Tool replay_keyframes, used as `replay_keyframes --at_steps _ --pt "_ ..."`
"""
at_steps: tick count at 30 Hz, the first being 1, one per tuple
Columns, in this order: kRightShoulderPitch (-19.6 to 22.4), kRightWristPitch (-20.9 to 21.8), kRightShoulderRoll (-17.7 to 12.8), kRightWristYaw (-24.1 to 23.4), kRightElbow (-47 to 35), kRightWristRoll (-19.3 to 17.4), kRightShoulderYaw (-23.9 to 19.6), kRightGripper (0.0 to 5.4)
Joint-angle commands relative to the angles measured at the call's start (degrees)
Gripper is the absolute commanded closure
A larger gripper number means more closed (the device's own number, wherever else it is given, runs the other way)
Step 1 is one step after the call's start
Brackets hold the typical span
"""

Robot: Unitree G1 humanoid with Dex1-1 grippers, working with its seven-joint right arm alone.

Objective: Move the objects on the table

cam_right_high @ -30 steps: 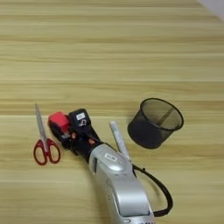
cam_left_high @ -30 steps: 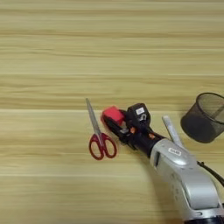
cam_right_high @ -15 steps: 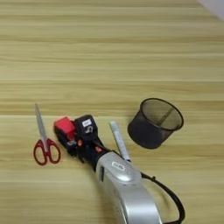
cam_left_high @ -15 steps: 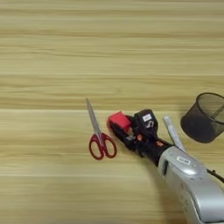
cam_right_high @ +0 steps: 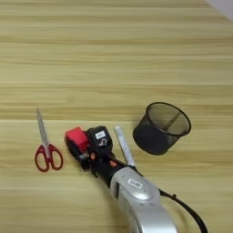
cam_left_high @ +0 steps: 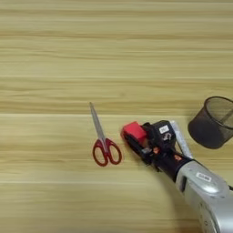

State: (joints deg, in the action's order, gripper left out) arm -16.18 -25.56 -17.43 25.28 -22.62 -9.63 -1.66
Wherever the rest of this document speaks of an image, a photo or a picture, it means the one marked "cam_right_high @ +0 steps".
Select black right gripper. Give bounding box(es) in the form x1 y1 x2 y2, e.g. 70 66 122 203
66 141 138 188

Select red foam cube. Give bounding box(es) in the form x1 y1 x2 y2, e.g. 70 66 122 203
65 127 89 153

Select red-handled scissors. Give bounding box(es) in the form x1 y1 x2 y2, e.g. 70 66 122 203
34 107 65 173

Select black mesh pen cup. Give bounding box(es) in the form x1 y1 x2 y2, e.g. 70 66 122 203
132 101 192 157

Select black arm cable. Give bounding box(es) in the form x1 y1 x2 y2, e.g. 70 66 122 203
158 187 209 233

